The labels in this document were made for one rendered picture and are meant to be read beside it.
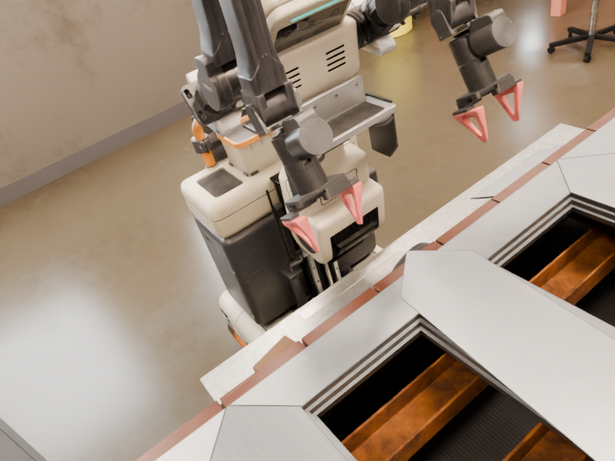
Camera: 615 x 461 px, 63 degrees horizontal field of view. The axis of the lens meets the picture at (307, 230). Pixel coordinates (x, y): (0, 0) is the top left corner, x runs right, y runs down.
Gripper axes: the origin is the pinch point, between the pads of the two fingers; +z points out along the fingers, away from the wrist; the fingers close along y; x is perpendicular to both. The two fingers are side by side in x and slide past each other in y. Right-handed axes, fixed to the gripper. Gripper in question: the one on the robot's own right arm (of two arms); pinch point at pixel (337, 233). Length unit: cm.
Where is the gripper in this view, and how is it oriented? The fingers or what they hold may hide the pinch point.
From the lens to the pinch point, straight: 88.7
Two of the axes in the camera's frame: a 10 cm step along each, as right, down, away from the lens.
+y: 7.9, -5.0, 3.4
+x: -4.0, -0.1, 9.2
